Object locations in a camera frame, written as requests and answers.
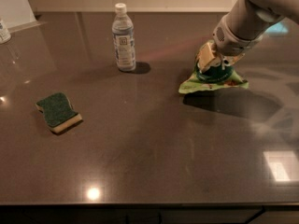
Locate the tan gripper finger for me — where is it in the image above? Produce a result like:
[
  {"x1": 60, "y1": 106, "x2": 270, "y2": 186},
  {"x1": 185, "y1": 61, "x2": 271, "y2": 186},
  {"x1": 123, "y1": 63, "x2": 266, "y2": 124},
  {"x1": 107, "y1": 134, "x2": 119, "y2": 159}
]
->
[
  {"x1": 221, "y1": 56, "x2": 232, "y2": 70},
  {"x1": 197, "y1": 42, "x2": 220, "y2": 73}
]

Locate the green rice chip bag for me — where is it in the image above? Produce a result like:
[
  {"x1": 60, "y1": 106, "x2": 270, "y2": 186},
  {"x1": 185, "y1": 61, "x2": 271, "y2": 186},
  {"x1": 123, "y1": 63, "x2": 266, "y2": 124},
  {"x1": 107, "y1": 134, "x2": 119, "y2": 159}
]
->
[{"x1": 178, "y1": 50, "x2": 249, "y2": 94}]

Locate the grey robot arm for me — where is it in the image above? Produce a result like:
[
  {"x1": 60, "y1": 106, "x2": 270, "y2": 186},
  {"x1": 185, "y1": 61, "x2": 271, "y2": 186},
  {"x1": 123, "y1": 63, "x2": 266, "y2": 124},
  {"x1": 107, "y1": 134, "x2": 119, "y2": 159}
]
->
[{"x1": 196, "y1": 0, "x2": 299, "y2": 73}]

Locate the green yellow sponge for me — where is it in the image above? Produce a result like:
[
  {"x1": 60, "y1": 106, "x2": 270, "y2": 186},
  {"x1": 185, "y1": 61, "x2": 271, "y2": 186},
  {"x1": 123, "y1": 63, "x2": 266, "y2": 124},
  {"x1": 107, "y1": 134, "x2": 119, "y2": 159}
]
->
[{"x1": 36, "y1": 92, "x2": 82, "y2": 133}]

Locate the clear plastic water bottle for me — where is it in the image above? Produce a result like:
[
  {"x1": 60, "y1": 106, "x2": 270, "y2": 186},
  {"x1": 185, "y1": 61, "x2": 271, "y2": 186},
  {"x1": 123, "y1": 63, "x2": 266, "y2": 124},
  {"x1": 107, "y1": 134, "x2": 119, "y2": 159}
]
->
[{"x1": 112, "y1": 3, "x2": 135, "y2": 72}]

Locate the white slanted board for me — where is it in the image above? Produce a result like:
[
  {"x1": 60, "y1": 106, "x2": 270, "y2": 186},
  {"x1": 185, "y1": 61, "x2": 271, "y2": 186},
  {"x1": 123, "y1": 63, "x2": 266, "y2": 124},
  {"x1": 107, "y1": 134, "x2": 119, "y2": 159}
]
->
[{"x1": 0, "y1": 0, "x2": 38, "y2": 30}]

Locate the white container at left edge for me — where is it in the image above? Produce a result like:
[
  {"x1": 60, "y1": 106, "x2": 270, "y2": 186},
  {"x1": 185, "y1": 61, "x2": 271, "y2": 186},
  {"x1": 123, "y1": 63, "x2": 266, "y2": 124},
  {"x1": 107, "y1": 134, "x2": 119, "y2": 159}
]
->
[{"x1": 0, "y1": 18, "x2": 11, "y2": 44}]

